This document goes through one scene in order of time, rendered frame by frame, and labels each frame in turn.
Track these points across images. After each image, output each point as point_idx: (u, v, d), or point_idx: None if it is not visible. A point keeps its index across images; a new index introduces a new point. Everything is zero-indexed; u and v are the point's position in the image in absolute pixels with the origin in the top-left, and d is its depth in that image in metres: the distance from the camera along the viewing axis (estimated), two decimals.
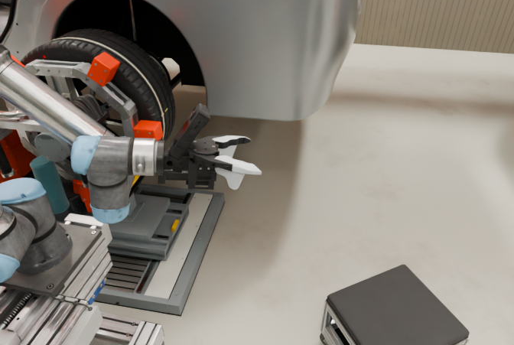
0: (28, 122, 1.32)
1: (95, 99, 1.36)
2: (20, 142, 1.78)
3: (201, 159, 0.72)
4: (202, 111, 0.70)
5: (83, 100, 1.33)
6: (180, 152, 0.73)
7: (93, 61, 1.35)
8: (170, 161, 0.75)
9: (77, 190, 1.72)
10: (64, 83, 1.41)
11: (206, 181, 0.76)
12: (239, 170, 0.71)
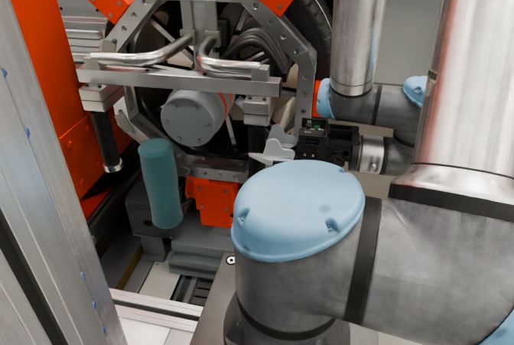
0: (167, 73, 0.74)
1: (274, 36, 0.79)
2: None
3: None
4: None
5: (262, 34, 0.75)
6: None
7: None
8: (344, 151, 0.73)
9: (191, 191, 1.15)
10: (212, 13, 0.84)
11: (307, 138, 0.71)
12: (266, 161, 0.74)
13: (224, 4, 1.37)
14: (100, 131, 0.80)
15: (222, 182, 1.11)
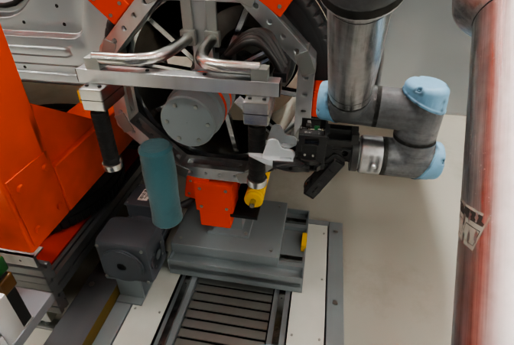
0: (167, 73, 0.74)
1: (274, 36, 0.79)
2: (65, 154, 1.04)
3: (304, 170, 0.73)
4: (310, 197, 0.79)
5: (262, 34, 0.75)
6: (333, 166, 0.74)
7: None
8: (344, 152, 0.73)
9: (191, 191, 1.15)
10: (212, 13, 0.84)
11: (307, 138, 0.71)
12: (266, 161, 0.74)
13: None
14: (100, 131, 0.80)
15: (222, 182, 1.11)
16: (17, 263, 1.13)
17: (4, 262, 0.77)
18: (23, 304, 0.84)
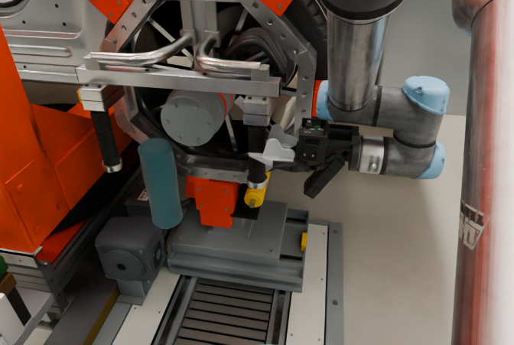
0: (167, 73, 0.74)
1: (274, 36, 0.79)
2: (65, 154, 1.04)
3: (304, 170, 0.73)
4: (310, 197, 0.79)
5: (262, 34, 0.75)
6: (333, 166, 0.74)
7: None
8: (344, 151, 0.73)
9: (191, 191, 1.15)
10: (212, 13, 0.84)
11: (307, 138, 0.71)
12: (266, 161, 0.74)
13: None
14: (100, 131, 0.80)
15: (222, 182, 1.11)
16: (17, 263, 1.13)
17: (4, 262, 0.77)
18: (23, 304, 0.84)
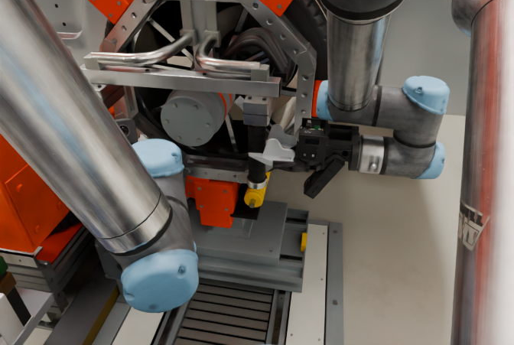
0: (167, 73, 0.74)
1: (274, 36, 0.79)
2: None
3: (304, 170, 0.73)
4: (310, 197, 0.79)
5: (262, 34, 0.75)
6: (333, 166, 0.74)
7: None
8: (344, 151, 0.73)
9: (191, 191, 1.15)
10: (212, 13, 0.84)
11: (307, 138, 0.71)
12: (266, 161, 0.74)
13: None
14: None
15: (222, 182, 1.11)
16: (17, 263, 1.13)
17: (4, 262, 0.77)
18: (23, 304, 0.84)
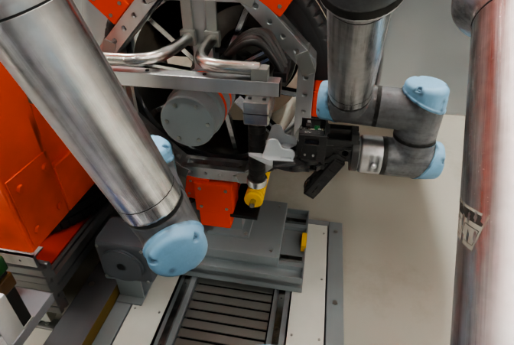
0: (167, 73, 0.74)
1: (274, 36, 0.79)
2: (65, 154, 1.04)
3: (304, 170, 0.73)
4: (310, 197, 0.79)
5: (262, 34, 0.75)
6: (333, 166, 0.74)
7: None
8: (344, 151, 0.73)
9: (191, 191, 1.15)
10: (212, 13, 0.84)
11: (307, 138, 0.71)
12: (266, 161, 0.74)
13: None
14: None
15: (222, 182, 1.11)
16: (17, 263, 1.13)
17: (4, 262, 0.77)
18: (23, 304, 0.84)
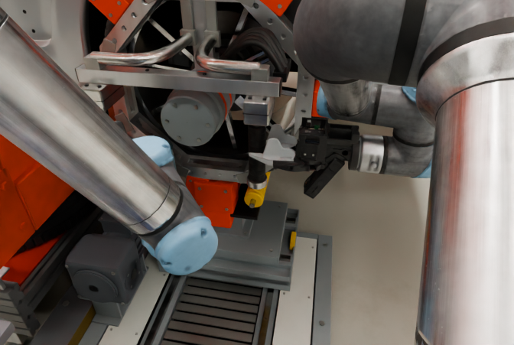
0: (167, 73, 0.74)
1: (274, 36, 0.79)
2: (30, 171, 0.97)
3: (304, 169, 0.73)
4: (310, 197, 0.79)
5: (262, 34, 0.75)
6: (333, 166, 0.74)
7: None
8: (344, 151, 0.73)
9: (191, 191, 1.15)
10: (212, 13, 0.84)
11: (307, 138, 0.71)
12: (266, 161, 0.74)
13: None
14: None
15: (222, 182, 1.11)
16: None
17: None
18: None
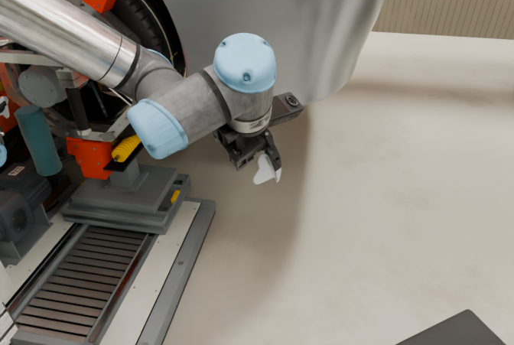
0: (10, 52, 1.08)
1: None
2: None
3: (273, 146, 0.66)
4: (302, 109, 0.68)
5: None
6: (266, 126, 0.63)
7: None
8: None
9: (71, 149, 1.48)
10: None
11: None
12: (278, 174, 0.71)
13: None
14: None
15: (92, 141, 1.45)
16: None
17: None
18: None
